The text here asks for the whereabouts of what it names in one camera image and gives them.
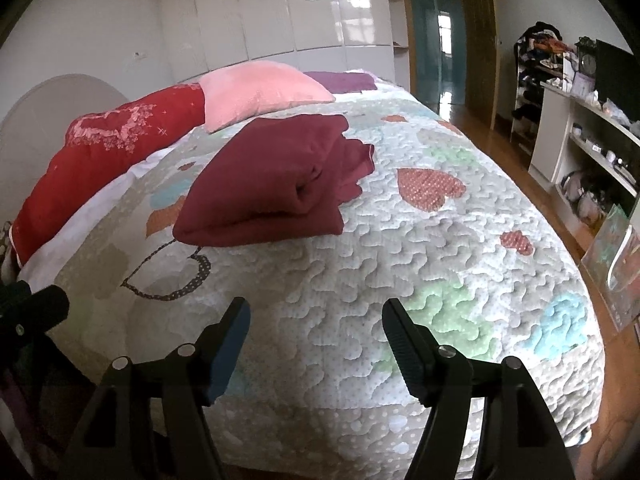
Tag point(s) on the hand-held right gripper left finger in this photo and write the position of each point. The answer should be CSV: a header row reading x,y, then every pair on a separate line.
x,y
230,350

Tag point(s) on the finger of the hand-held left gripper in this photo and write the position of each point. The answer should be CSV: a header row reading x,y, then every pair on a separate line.
x,y
42,306

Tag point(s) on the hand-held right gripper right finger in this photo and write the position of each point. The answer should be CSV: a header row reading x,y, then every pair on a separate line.
x,y
405,350

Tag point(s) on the maroon knit garment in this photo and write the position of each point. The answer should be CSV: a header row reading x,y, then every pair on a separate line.
x,y
260,185

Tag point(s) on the white bed sheet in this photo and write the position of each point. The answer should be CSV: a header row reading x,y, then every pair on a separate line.
x,y
65,245

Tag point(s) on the heart-patterned quilted bedspread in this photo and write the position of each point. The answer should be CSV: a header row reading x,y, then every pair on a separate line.
x,y
400,270

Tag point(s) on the dark purple cloth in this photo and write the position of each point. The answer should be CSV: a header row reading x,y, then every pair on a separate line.
x,y
20,400

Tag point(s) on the red floral duvet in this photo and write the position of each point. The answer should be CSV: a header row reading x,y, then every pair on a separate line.
x,y
75,170

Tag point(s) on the round white headboard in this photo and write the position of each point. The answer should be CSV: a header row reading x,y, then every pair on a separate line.
x,y
40,110

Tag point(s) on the pink pillow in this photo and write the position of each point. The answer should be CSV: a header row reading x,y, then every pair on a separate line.
x,y
260,90

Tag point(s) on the white shelf unit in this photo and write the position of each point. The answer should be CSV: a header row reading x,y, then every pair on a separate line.
x,y
555,135

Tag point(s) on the purple pillow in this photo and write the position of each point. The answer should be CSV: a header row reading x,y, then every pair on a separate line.
x,y
345,81

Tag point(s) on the shoe rack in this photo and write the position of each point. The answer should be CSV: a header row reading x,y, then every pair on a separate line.
x,y
537,85

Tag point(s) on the teal glass door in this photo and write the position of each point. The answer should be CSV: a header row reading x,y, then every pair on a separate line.
x,y
435,35

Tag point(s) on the small desk clock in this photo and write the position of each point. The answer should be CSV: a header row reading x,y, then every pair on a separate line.
x,y
587,62

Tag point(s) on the glossy white wardrobe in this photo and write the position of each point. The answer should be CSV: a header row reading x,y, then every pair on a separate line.
x,y
275,10

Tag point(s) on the black television screen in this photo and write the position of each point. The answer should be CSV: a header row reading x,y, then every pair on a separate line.
x,y
617,75

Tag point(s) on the leaning picture frame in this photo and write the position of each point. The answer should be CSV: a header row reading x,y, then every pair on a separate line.
x,y
612,270

